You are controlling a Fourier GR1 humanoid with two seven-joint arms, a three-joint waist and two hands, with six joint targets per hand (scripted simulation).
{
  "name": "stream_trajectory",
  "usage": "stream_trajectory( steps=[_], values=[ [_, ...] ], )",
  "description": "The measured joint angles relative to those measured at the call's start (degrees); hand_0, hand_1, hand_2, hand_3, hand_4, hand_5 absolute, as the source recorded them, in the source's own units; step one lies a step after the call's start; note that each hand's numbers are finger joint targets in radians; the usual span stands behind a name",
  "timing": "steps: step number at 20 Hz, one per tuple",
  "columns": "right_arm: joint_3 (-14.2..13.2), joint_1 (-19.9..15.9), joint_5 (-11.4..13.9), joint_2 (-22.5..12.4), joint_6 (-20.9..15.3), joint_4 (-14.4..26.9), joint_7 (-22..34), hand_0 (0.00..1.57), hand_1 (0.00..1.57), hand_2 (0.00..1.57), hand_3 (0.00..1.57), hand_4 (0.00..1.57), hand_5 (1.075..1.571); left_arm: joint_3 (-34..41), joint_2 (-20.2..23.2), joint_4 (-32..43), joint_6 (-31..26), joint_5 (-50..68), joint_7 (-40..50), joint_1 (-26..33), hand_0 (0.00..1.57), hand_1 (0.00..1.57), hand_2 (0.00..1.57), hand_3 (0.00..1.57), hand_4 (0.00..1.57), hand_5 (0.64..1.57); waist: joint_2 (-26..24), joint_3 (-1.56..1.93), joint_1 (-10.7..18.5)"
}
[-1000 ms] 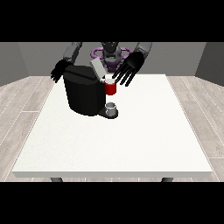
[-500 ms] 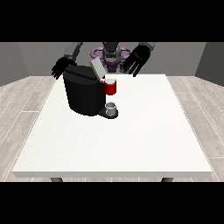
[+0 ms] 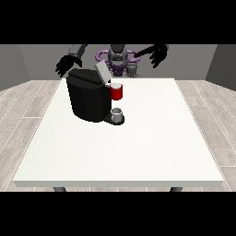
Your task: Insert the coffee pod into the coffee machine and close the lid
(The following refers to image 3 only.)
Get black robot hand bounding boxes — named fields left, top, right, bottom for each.
left=133, top=44, right=170, bottom=69
left=54, top=54, right=84, bottom=78

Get small grey coffee pod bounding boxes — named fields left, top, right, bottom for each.
left=126, top=64, right=138, bottom=78

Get pale grey machine lid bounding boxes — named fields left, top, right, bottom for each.
left=94, top=60, right=112, bottom=85

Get black coffee machine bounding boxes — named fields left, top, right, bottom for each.
left=65, top=67, right=125, bottom=126

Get red pod holder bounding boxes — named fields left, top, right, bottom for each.
left=109, top=82, right=124, bottom=101

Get grey robot trunk purple rings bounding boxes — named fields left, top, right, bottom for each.
left=95, top=44, right=143, bottom=78

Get small grey cup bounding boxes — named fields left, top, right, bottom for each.
left=110, top=107, right=124, bottom=123

